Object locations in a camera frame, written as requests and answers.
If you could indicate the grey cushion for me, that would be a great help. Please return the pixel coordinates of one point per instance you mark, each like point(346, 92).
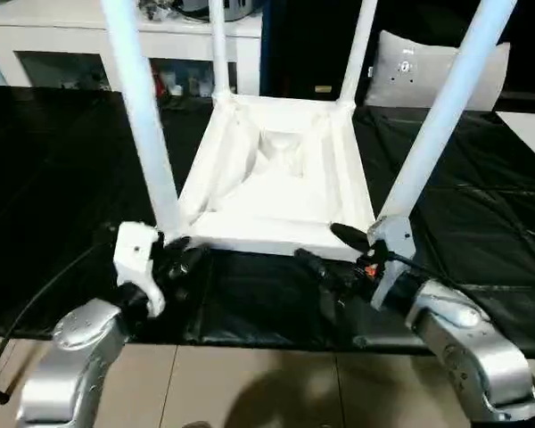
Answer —
point(486, 80)

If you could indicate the dark clutter pile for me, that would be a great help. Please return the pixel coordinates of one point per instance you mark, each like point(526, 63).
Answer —
point(153, 11)

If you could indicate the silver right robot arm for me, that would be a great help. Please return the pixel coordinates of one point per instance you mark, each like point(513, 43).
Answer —
point(472, 348)

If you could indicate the dark robot left foot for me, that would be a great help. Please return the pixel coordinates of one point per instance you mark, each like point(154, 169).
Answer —
point(196, 423)

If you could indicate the white cabinet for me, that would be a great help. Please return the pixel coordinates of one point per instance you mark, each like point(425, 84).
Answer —
point(49, 35)

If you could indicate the dark bag on cabinet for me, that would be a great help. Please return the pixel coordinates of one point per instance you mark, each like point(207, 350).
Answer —
point(241, 9)

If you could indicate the white plastic table leg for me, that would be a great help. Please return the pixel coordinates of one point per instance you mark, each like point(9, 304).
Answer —
point(356, 53)
point(138, 111)
point(441, 111)
point(220, 53)

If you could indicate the black mat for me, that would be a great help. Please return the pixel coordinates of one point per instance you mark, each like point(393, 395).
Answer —
point(49, 178)

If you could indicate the black cabinet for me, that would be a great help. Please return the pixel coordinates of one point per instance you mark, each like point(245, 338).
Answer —
point(303, 44)

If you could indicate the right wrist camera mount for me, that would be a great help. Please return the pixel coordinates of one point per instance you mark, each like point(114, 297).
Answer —
point(394, 241)

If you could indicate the small gold label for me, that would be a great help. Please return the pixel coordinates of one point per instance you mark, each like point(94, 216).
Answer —
point(323, 88)

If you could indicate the white flat board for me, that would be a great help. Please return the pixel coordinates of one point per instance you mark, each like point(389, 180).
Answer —
point(532, 138)

